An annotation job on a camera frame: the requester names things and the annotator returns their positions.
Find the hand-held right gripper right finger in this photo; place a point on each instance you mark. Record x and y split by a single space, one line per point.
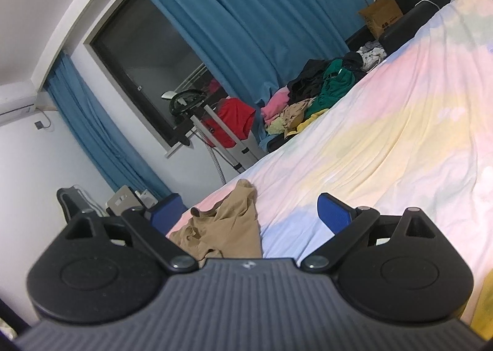
333 214

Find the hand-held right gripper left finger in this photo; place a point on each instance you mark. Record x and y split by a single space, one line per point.
167 213

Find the tan printed t-shirt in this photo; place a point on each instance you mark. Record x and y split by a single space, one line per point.
231 227

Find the white-backed chair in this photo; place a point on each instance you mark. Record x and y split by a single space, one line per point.
121 199

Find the yellow garment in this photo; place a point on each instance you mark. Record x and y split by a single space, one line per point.
308 123

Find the wavy-framed mirror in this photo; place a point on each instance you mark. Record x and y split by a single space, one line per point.
71 200

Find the pale green garment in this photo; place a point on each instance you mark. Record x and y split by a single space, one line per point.
275 127

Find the pastel bed sheet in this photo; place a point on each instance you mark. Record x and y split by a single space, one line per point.
385 123

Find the narrow blue curtain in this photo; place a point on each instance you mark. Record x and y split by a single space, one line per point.
96 131

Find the beige garment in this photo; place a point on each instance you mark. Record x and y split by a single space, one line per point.
294 112

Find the garment steamer stand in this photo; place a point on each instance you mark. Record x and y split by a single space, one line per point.
185 98

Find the red garment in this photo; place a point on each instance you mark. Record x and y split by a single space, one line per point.
233 116

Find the pink garment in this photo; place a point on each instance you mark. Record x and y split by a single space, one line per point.
275 104

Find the black garment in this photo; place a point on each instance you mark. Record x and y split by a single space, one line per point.
308 83

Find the dark window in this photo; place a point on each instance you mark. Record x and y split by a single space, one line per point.
134 54

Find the white patterned cloth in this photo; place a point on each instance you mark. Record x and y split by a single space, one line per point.
371 54

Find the yellow cloth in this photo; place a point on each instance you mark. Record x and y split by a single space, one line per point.
484 304

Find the white air conditioner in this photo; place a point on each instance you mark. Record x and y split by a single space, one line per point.
15 102

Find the brown paper bag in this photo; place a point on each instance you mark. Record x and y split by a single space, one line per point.
381 17

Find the wide blue curtain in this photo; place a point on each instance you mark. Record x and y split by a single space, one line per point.
250 8

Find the small black wall box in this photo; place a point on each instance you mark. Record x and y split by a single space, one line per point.
38 125

